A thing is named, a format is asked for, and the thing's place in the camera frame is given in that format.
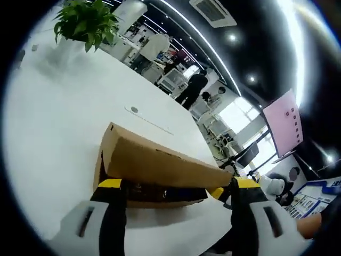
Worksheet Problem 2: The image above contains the white office chair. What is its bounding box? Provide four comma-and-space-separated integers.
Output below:
159, 68, 187, 93

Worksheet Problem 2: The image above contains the green plant in white pot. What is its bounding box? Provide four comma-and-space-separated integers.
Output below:
53, 0, 121, 54

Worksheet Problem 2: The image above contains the ceiling air conditioner vent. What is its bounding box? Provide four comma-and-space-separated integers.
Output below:
189, 0, 238, 28

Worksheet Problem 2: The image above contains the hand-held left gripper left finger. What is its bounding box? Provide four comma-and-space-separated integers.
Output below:
44, 179, 128, 256

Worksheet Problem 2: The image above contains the blue wall display board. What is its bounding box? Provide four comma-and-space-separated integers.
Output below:
282, 178, 341, 220

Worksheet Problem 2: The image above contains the large pink monitor screen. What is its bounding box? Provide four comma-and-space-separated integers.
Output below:
261, 89, 305, 158

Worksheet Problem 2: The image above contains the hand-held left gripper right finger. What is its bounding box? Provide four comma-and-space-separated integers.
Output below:
229, 175, 315, 256

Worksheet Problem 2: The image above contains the dark laptop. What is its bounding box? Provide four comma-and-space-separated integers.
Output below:
237, 142, 259, 167

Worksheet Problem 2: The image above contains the brown cardboard shoe box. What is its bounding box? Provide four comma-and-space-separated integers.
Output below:
93, 122, 234, 209

